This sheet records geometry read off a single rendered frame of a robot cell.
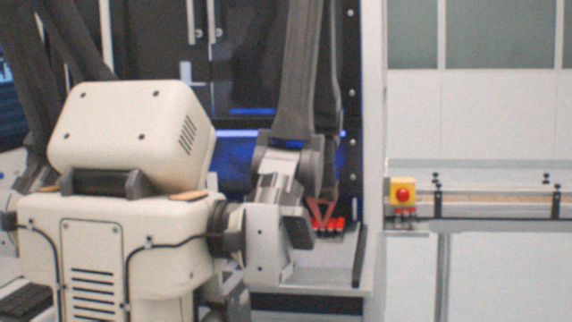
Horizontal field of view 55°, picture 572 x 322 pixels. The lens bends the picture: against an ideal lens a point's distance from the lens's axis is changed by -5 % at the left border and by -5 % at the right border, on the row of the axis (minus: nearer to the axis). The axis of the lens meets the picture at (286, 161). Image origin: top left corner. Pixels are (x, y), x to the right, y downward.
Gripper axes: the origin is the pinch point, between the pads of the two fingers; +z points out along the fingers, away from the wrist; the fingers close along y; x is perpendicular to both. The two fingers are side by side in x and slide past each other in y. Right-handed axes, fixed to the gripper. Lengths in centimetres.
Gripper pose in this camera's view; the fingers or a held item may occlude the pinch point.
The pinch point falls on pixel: (323, 223)
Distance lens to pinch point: 132.1
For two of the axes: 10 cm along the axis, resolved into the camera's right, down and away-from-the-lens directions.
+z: 0.3, 9.7, 2.4
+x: -9.8, -0.2, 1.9
